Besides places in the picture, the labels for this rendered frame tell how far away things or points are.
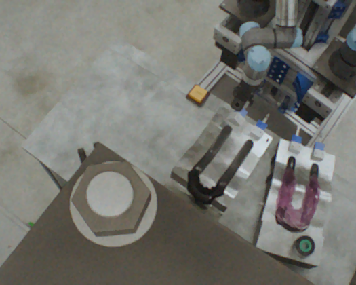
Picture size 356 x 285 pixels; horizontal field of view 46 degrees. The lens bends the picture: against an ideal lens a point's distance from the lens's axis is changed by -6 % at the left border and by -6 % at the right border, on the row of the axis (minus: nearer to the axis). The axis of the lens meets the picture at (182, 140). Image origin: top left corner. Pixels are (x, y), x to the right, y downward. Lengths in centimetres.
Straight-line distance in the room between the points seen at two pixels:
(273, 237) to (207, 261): 118
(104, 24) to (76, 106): 134
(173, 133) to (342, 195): 79
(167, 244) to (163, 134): 138
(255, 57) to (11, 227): 91
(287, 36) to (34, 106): 189
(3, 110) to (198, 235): 256
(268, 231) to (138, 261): 121
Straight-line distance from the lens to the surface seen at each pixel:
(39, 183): 278
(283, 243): 174
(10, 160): 288
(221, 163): 179
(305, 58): 205
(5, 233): 118
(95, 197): 53
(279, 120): 270
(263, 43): 156
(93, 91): 203
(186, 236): 57
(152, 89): 202
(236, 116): 184
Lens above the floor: 256
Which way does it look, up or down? 67 degrees down
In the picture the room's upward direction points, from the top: 8 degrees clockwise
